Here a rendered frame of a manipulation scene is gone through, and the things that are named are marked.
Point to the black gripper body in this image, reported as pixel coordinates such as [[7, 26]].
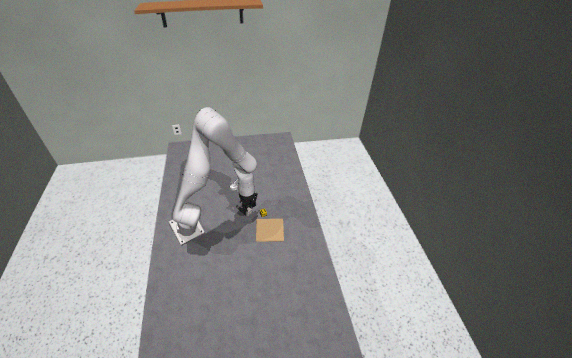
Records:
[[244, 199]]

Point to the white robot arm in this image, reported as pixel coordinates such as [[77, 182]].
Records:
[[216, 129]]

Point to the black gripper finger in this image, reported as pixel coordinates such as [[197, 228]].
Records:
[[243, 208], [253, 201]]

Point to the tan flat mat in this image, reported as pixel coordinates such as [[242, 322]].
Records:
[[269, 230]]

